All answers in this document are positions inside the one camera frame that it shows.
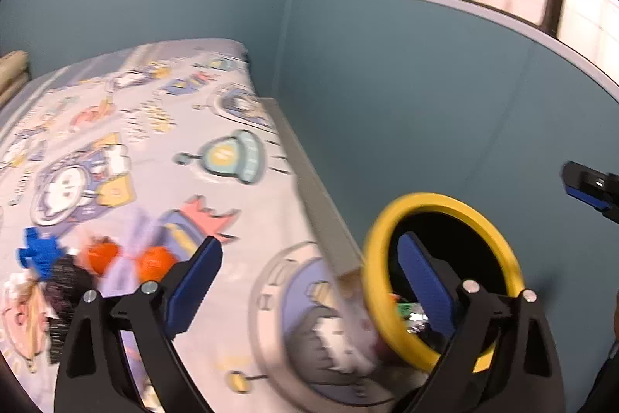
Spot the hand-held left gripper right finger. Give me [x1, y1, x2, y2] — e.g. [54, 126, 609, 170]
[397, 231, 566, 413]

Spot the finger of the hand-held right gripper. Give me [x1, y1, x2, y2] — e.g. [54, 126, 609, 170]
[562, 160, 619, 225]

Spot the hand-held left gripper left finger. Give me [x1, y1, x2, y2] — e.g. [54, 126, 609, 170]
[53, 236, 224, 413]

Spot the yellow-rimmed waste bin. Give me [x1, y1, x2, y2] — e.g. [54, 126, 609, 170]
[333, 193, 526, 375]

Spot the silver foil wrapper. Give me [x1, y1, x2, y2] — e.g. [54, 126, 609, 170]
[406, 314, 432, 337]

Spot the orange tangerine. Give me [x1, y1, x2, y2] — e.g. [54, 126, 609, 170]
[80, 241, 121, 277]
[135, 247, 176, 284]

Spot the blue plastic piece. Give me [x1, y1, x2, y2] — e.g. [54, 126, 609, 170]
[18, 226, 65, 282]

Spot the cartoon printed bed sheet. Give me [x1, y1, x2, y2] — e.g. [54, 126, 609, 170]
[0, 38, 402, 413]

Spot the grey bed frame rail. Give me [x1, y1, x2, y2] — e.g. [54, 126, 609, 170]
[260, 98, 364, 281]

